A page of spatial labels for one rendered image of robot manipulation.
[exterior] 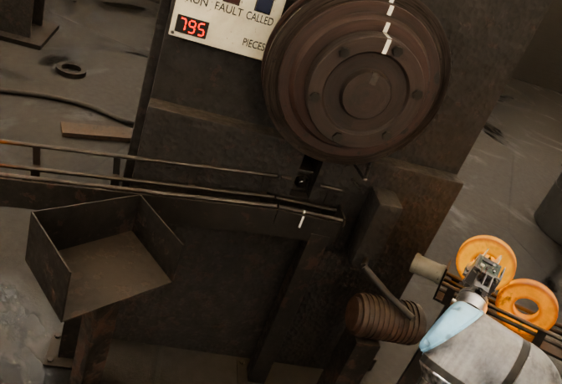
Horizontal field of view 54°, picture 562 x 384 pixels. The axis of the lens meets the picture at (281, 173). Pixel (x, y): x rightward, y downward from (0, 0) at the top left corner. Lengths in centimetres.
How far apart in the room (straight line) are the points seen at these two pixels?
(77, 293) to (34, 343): 71
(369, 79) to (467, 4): 41
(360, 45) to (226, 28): 37
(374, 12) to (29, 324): 145
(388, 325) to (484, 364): 68
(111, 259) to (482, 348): 83
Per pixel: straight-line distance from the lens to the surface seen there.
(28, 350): 196
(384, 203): 158
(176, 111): 149
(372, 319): 164
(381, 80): 130
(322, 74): 127
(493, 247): 158
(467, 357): 101
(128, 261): 137
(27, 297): 212
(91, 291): 130
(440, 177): 172
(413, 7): 136
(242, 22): 144
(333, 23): 130
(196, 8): 143
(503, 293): 162
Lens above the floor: 149
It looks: 27 degrees down
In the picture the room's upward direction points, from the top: 20 degrees clockwise
